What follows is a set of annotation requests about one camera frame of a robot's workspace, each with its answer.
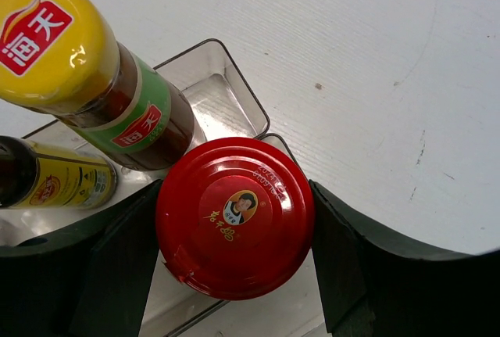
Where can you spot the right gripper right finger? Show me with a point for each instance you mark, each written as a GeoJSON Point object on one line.
{"type": "Point", "coordinates": [375, 281]}

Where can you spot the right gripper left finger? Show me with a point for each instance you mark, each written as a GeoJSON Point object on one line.
{"type": "Point", "coordinates": [90, 278]}

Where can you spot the small yellow label bottle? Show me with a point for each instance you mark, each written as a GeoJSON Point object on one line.
{"type": "Point", "coordinates": [35, 175]}

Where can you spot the red lid jar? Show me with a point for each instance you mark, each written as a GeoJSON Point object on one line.
{"type": "Point", "coordinates": [235, 218]}

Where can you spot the green label sauce bottle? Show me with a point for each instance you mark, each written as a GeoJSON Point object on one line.
{"type": "Point", "coordinates": [60, 57]}

